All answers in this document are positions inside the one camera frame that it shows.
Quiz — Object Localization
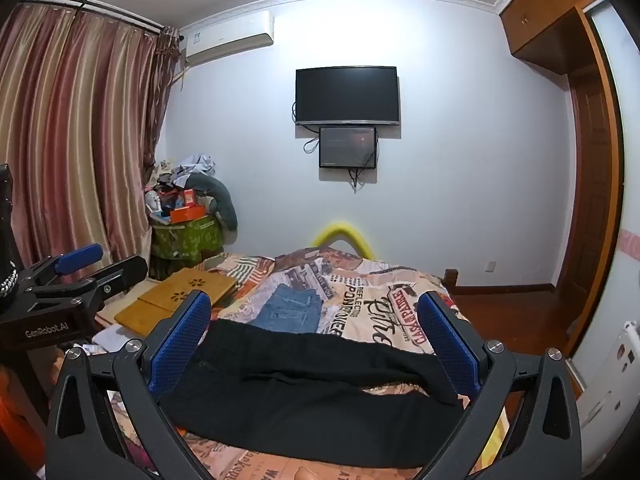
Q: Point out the curtain rod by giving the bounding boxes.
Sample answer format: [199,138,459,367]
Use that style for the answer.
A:
[22,0,166,31]

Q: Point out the striped pink curtain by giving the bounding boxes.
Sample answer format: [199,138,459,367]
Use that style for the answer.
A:
[0,2,181,301]

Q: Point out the wooden baseboard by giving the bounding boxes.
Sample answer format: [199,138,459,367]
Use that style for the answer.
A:
[457,282,557,297]

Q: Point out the green storage box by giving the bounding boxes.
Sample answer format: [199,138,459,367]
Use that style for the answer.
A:
[150,215,223,263]

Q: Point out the black wall television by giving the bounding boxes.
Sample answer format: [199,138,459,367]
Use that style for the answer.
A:
[295,66,401,126]

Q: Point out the white cloth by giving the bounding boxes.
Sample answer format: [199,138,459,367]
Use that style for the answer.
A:
[92,325,146,356]

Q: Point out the pile of clothes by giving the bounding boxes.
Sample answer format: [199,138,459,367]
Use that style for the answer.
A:
[150,152,218,191]

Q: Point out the orange cloth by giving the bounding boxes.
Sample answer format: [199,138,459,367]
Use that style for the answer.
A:
[0,365,48,461]

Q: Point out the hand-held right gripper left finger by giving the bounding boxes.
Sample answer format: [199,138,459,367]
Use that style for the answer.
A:
[44,291,221,480]

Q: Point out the wooden door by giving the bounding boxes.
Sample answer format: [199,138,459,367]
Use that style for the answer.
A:
[555,60,626,361]

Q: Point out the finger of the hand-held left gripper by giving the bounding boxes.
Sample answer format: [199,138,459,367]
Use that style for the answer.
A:
[20,243,104,287]
[27,255,150,313]

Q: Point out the printed blanket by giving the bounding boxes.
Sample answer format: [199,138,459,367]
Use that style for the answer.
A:
[100,252,521,480]

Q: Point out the wooden lap desk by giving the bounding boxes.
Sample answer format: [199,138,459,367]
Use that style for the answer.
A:
[114,267,236,337]

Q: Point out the orange box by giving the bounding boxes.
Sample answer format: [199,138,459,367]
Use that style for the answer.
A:
[170,205,206,224]

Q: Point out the wooden overhead cabinet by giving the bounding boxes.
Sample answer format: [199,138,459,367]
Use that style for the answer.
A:
[499,0,606,63]

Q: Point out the white air conditioner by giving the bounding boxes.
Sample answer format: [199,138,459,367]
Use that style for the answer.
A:
[179,10,276,67]

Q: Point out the grey pillow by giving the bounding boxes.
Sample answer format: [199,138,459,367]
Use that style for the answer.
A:
[192,174,239,231]

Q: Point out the yellow foam tube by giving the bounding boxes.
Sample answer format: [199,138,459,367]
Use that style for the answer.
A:
[311,219,375,257]

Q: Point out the black pants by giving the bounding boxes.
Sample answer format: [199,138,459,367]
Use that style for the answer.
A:
[159,318,473,461]

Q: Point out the blue jeans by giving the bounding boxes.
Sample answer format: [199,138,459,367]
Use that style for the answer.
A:
[254,284,326,335]

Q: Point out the small black monitor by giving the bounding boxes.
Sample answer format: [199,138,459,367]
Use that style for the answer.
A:
[319,126,377,169]

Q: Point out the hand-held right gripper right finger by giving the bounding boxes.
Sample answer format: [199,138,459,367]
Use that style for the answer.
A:
[417,291,583,480]

